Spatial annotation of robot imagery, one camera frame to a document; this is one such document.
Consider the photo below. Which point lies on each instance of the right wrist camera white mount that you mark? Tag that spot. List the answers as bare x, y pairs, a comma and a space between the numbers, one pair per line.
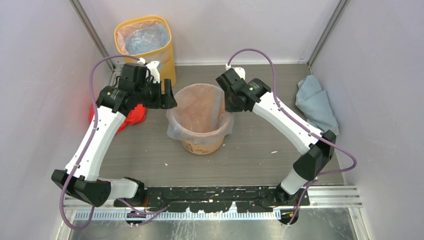
239, 70

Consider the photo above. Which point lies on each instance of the blue bag inside yellow bin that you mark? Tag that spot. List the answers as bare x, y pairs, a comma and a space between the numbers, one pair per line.
147, 39

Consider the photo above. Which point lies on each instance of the left aluminium frame post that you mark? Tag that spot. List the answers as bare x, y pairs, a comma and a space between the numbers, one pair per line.
88, 25

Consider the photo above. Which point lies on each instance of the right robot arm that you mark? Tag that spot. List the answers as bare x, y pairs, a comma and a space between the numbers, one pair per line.
315, 147

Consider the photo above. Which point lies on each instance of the light blue trash bag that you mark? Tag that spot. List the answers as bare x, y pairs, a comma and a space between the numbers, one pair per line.
200, 116

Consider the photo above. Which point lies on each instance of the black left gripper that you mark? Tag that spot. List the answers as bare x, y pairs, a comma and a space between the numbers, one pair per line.
165, 101

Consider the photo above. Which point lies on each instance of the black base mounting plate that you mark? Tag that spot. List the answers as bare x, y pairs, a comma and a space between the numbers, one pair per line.
215, 199

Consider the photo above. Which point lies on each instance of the orange round trash bin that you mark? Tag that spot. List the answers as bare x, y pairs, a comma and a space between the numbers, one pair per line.
202, 149

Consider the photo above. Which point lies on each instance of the right aluminium frame post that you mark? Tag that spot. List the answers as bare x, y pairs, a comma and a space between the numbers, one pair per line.
331, 24

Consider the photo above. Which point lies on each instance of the red crumpled trash bag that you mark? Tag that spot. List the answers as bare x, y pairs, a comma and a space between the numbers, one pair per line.
135, 116

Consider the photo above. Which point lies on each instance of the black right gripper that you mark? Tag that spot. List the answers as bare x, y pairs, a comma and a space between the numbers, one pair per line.
230, 108

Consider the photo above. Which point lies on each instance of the aluminium frame post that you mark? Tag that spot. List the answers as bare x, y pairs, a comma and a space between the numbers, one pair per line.
331, 24
88, 25

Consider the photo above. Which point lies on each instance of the slotted white cable duct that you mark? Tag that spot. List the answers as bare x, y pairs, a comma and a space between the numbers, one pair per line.
128, 215

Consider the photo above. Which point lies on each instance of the folded blue bag in corner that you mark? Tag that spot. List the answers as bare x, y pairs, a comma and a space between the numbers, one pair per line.
313, 101

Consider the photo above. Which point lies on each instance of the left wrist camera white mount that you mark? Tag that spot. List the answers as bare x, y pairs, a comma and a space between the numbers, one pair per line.
154, 66

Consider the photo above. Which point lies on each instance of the yellow mesh trash bin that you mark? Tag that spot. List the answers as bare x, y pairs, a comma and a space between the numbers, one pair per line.
165, 54

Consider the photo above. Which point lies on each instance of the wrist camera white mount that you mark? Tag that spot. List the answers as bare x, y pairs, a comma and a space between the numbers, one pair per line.
239, 70
154, 66

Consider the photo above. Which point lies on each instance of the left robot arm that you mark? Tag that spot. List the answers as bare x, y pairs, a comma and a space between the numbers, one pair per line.
138, 84

